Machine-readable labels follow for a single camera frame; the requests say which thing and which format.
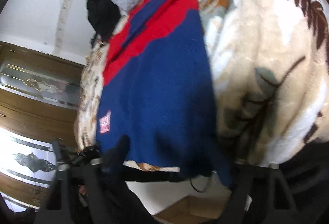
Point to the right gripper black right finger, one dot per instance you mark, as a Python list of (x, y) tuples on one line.
[(258, 195)]

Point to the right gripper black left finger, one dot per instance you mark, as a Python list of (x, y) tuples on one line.
[(95, 192)]

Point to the red and blue knit sweater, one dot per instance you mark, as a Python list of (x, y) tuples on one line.
[(158, 91)]

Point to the black clothing pile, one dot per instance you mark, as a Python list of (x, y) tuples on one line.
[(104, 16)]

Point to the person's hand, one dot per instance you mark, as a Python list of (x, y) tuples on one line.
[(83, 191)]

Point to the brown wooden wardrobe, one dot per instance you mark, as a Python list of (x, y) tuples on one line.
[(39, 104)]

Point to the white bed headboard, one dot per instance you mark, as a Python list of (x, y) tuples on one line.
[(55, 27)]

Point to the cream leaf-print fleece blanket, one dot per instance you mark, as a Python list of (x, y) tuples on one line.
[(269, 70)]

